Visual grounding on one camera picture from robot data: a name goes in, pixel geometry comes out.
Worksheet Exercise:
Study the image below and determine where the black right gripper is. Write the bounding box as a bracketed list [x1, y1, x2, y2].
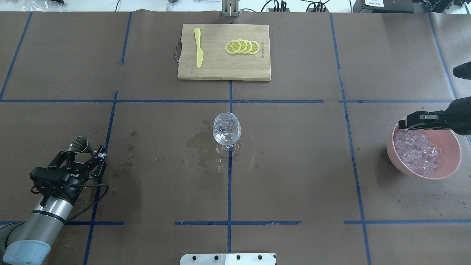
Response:
[399, 97, 471, 135]

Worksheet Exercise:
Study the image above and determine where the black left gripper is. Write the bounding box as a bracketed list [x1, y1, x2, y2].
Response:
[47, 145, 107, 199]

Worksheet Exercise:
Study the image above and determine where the steel double jigger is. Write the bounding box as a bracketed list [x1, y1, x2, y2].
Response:
[70, 136, 106, 158]

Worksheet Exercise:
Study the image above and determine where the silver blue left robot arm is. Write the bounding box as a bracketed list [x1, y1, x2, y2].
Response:
[1, 146, 107, 265]

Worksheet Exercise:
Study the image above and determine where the clear ice cubes pile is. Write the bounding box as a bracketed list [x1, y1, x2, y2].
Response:
[393, 130, 442, 177]

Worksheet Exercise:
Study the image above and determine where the clear wine glass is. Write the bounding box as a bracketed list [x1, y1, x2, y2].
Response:
[212, 112, 242, 158]

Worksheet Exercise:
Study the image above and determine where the pink plastic bowl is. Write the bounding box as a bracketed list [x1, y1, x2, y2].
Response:
[386, 125, 461, 180]

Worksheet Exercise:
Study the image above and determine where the black power adapter box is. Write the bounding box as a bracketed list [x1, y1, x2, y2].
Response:
[352, 0, 414, 14]

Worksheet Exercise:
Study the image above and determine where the yellow plastic knife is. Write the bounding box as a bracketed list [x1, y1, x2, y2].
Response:
[194, 28, 205, 68]

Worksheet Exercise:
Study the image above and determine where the clear plastic bag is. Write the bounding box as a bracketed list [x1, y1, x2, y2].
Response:
[18, 0, 61, 12]

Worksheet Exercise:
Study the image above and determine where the bamboo cutting board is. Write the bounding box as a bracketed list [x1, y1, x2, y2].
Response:
[178, 24, 272, 82]

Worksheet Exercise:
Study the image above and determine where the lemon slice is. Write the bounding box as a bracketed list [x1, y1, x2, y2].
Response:
[241, 40, 253, 54]
[237, 40, 248, 53]
[225, 40, 242, 54]
[248, 40, 260, 55]

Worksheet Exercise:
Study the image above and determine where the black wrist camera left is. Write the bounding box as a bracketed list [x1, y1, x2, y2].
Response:
[29, 167, 71, 196]

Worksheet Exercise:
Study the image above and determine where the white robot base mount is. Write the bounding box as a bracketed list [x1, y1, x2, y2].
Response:
[180, 253, 277, 265]

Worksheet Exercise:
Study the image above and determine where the aluminium frame post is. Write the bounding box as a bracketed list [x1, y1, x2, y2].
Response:
[222, 0, 240, 17]

